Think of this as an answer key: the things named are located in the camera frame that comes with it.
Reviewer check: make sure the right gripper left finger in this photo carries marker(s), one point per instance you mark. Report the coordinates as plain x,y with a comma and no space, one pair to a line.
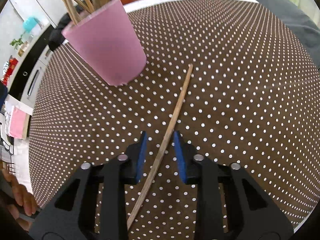
91,204

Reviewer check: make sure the pink towel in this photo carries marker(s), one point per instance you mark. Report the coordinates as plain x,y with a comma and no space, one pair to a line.
18,124

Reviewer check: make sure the red basket on cabinet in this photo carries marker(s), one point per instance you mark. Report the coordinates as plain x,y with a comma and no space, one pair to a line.
8,69

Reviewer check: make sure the brown polka dot tablecloth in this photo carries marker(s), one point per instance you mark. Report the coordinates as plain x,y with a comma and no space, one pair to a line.
253,99

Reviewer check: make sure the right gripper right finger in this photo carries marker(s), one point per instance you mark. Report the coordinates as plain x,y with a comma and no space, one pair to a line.
230,203

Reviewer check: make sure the small potted plant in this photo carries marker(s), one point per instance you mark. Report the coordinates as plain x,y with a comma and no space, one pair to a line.
20,45

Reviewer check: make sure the pink cylindrical cup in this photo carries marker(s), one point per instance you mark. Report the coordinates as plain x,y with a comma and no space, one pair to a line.
107,41

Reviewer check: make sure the white black sideboard cabinet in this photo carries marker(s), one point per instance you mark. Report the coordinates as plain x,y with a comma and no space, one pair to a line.
25,80

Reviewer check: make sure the teal humidifier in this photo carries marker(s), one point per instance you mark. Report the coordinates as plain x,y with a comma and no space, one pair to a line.
31,25

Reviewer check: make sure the person's left hand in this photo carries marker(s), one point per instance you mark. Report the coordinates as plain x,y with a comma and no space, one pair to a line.
23,198

